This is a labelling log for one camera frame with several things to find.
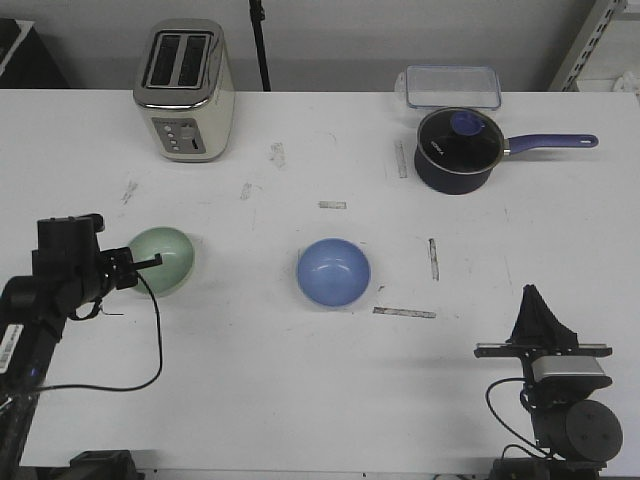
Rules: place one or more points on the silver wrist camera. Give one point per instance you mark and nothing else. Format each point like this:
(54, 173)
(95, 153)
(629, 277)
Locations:
(570, 372)
(96, 219)

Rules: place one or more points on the dark blue saucepan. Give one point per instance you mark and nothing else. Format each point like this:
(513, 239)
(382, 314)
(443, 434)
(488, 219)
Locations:
(458, 184)

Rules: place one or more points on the clear plastic food container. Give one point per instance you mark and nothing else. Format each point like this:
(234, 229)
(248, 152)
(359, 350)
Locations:
(439, 86)

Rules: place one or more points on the glass lid with blue knob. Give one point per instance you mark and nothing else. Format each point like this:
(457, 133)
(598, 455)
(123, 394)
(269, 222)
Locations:
(460, 141)

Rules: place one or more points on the green bowl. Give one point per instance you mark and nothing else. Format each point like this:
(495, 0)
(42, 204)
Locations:
(177, 254)

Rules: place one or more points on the blue bowl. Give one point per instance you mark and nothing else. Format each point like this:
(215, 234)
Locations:
(333, 272)

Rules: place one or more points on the cream two-slot toaster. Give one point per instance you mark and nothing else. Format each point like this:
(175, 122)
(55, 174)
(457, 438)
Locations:
(184, 89)

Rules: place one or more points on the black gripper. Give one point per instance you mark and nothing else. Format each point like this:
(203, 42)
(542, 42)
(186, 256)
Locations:
(535, 321)
(68, 254)

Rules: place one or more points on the white metal shelf rack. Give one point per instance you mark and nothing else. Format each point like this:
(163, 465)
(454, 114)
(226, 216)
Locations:
(604, 55)

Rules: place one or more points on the black tripod pole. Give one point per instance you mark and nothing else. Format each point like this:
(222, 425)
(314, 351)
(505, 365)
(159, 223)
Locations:
(257, 16)

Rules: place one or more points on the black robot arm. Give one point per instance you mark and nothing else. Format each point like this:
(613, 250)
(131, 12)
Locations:
(574, 436)
(32, 324)

